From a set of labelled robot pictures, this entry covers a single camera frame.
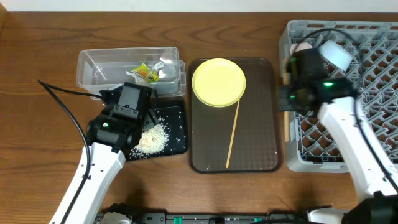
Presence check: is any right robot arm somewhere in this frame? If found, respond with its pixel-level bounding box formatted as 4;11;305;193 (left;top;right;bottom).
278;77;397;223

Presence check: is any black plastic tray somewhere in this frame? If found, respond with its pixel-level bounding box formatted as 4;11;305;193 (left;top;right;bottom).
99;98;188;161

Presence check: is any yellow round plate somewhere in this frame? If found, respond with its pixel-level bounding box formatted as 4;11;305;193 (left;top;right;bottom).
192;58;246;108

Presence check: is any white tissue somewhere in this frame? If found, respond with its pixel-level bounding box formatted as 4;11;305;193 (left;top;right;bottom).
125;62;165;86

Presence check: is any pink round bowl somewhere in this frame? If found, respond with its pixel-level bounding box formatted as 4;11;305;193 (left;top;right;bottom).
290;42;312;55

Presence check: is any clear plastic waste bin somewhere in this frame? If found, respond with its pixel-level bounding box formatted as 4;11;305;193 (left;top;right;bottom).
76;47;187;98

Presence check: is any light blue bowl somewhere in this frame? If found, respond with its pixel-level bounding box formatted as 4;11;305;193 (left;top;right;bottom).
318;40;353;71

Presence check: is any left black cable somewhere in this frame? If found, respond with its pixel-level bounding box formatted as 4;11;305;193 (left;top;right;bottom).
37;80;106;224

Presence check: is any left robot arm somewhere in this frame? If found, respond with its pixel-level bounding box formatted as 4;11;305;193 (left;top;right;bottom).
50;106;159;223

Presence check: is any black cable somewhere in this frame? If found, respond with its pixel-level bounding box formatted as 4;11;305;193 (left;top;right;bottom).
295;27;398;190
37;80;106;224

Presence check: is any right black cable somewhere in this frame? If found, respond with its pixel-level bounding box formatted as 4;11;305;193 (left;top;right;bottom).
295;27;398;190

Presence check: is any wooden chopstick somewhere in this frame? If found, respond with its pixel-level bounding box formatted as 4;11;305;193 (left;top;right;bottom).
225;100;240;169
282;59;290;142

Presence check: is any grey plastic dishwasher rack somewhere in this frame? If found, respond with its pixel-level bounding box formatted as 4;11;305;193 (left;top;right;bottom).
279;20;397;173

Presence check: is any pile of white rice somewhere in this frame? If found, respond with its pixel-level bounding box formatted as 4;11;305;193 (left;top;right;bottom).
128;117;181;161

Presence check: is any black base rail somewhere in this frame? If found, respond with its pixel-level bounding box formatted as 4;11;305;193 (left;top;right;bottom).
93;212;308;224

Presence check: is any green orange snack wrapper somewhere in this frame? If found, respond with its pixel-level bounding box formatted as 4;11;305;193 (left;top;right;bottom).
130;63;160;83

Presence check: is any brown plastic serving tray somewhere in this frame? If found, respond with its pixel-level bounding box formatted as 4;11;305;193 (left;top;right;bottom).
190;57;283;174

